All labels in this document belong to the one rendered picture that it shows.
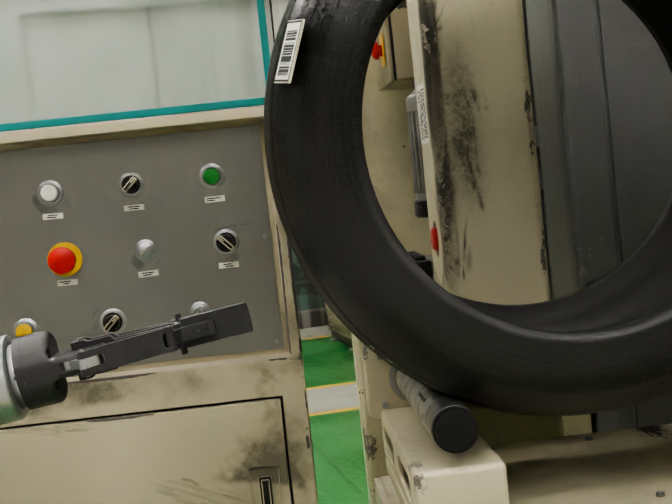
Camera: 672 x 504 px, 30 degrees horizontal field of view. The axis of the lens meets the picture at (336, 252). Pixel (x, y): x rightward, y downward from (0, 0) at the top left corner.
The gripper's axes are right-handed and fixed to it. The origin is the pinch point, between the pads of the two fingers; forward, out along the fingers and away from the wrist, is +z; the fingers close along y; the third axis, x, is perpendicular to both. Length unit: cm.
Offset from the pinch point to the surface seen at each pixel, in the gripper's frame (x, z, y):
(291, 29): -25.8, 14.2, -9.9
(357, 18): -25.1, 20.2, -12.0
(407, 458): 17.3, 15.4, -3.9
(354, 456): 105, 16, 395
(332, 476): 104, 5, 364
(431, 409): 12.6, 18.6, -6.8
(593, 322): 11.9, 41.0, 15.1
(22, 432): 13, -35, 55
